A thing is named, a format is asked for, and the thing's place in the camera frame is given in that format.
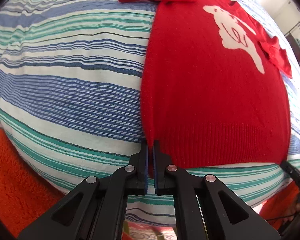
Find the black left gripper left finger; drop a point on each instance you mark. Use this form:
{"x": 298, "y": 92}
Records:
{"x": 95, "y": 208}

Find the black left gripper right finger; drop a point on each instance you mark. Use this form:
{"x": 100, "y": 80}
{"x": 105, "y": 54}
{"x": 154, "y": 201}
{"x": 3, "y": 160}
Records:
{"x": 205, "y": 208}

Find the blue green striped bedspread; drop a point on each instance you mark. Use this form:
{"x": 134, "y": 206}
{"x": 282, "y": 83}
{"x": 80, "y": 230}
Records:
{"x": 70, "y": 91}

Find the red sweater with white rabbit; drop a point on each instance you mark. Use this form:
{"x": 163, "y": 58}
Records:
{"x": 212, "y": 91}

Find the patterned floor rug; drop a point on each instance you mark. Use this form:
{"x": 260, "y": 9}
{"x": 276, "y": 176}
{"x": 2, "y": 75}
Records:
{"x": 143, "y": 231}

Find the orange fleece garment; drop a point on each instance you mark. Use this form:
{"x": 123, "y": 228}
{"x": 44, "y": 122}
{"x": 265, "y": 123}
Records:
{"x": 24, "y": 194}

